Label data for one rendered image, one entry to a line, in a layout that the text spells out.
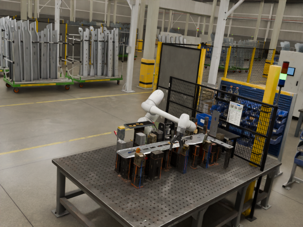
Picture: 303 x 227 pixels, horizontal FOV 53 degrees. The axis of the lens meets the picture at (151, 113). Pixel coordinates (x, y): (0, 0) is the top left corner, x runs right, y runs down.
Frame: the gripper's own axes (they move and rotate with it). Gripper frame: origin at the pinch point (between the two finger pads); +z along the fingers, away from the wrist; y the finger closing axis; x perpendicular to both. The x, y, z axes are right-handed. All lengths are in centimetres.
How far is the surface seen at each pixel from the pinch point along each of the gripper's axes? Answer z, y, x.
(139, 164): 24.7, 36.1, -7.3
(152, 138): -7.1, 1.2, -37.7
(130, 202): 61, 43, 4
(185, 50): -209, -154, -193
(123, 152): 18, 40, -32
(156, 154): 9.8, 17.8, -7.0
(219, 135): -40, -81, -8
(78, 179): 59, 65, -57
